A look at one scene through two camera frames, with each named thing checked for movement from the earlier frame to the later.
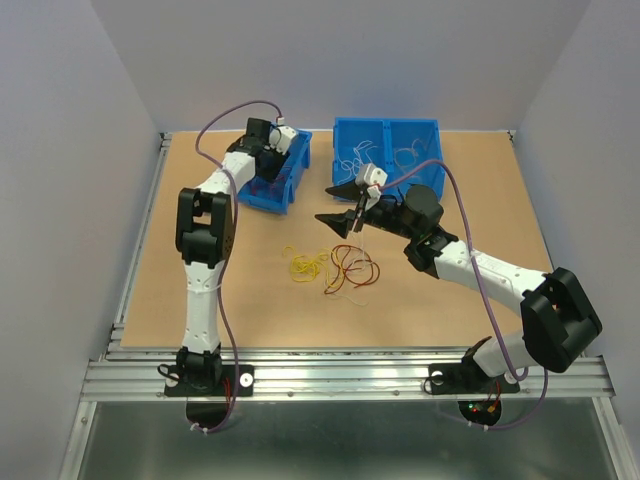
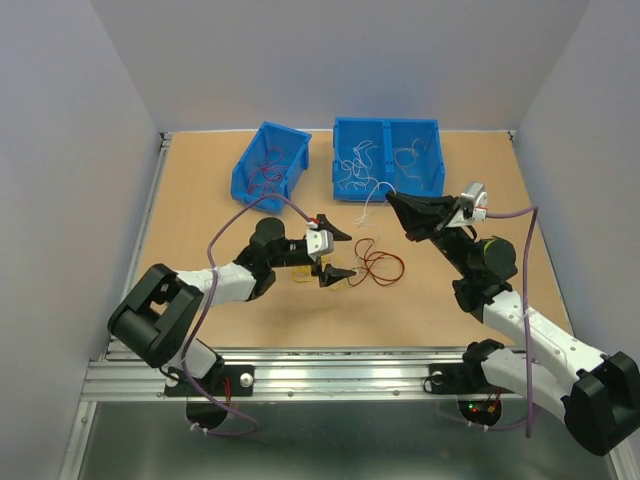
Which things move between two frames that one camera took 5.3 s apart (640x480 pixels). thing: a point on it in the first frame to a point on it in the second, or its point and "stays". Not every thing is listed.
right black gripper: x=340 y=222 to x=423 y=215
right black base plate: x=462 y=378 stays
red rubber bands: x=353 y=263 to x=385 y=268
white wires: x=360 y=159 stays
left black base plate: x=174 y=386 stays
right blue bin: x=412 y=155 stays
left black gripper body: x=274 y=162 to x=291 y=257
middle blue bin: x=357 y=143 stays
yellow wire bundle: x=307 y=268 stays
